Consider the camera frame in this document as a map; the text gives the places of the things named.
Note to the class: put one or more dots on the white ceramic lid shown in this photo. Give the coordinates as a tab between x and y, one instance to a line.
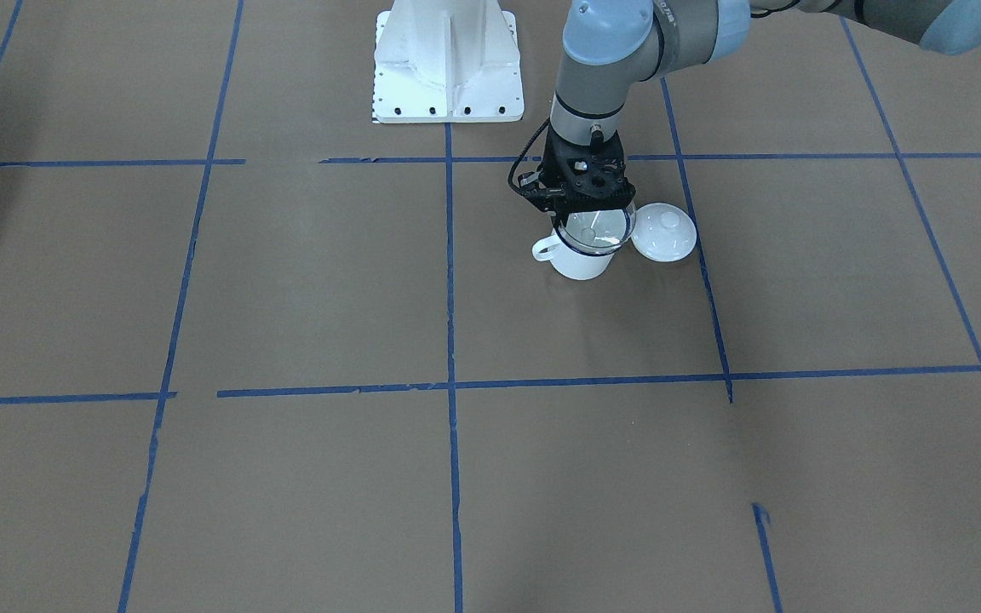
663	232

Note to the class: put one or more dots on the white enamel mug blue rim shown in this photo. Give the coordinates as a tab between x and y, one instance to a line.
567	261

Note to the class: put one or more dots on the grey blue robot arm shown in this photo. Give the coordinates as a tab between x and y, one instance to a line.
608	46

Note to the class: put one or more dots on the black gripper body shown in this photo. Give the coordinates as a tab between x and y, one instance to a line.
552	161

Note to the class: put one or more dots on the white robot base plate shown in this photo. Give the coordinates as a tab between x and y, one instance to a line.
446	61

